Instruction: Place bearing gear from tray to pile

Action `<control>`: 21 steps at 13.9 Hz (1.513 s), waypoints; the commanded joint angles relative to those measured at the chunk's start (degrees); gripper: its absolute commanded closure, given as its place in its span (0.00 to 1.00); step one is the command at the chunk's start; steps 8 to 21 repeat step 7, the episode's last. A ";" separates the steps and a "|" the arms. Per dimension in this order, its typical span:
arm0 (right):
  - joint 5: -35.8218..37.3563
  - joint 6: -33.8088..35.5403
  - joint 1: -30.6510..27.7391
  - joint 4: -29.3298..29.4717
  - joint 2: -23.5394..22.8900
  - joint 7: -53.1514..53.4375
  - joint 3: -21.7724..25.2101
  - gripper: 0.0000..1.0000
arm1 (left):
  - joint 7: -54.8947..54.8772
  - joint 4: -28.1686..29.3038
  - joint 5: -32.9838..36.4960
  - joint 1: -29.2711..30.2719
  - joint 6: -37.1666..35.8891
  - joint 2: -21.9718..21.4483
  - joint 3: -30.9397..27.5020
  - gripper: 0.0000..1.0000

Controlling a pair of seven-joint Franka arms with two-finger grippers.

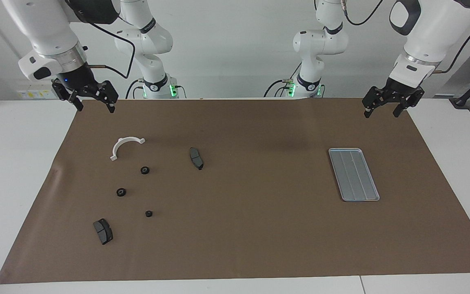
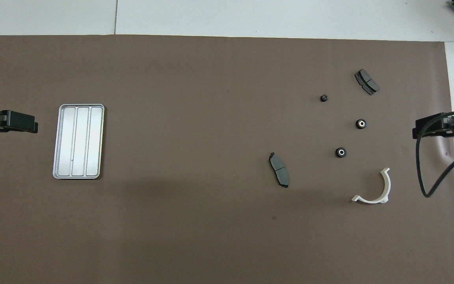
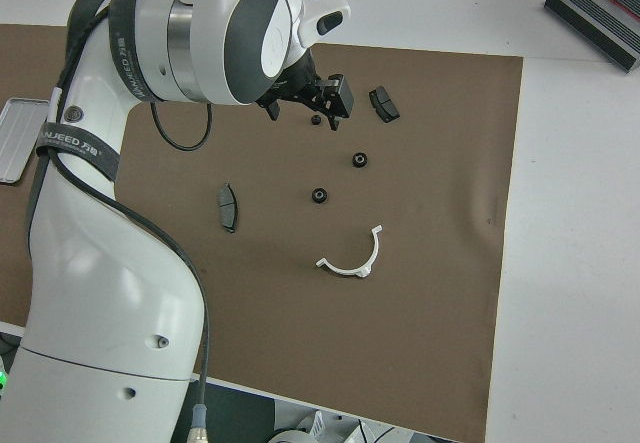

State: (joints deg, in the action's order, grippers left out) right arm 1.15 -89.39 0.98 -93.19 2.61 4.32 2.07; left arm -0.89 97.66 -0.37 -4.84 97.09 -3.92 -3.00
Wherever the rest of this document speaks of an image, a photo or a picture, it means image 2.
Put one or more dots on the silver metal tray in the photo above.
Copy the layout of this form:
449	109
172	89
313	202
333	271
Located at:
78	142

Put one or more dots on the dark grey brake pad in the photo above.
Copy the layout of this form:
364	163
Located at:
279	169
367	81

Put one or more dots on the brown paper table mat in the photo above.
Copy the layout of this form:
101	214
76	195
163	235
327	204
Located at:
172	79

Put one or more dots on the white curved plastic bracket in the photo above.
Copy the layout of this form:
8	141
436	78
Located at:
387	187

